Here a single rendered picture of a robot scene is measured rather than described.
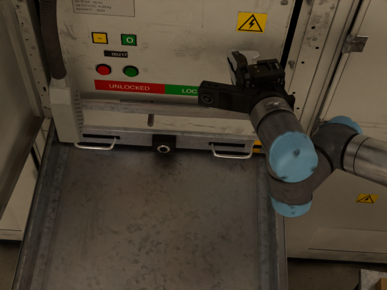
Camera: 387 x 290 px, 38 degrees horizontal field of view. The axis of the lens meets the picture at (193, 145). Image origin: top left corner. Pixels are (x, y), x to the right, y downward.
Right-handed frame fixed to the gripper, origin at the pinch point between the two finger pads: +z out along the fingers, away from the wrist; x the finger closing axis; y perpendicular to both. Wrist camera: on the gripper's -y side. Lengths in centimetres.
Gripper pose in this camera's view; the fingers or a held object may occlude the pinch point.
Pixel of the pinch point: (228, 55)
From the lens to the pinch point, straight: 119.7
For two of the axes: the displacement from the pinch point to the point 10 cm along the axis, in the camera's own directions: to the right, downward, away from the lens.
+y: 9.8, -1.5, 1.6
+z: -2.2, -6.4, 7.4
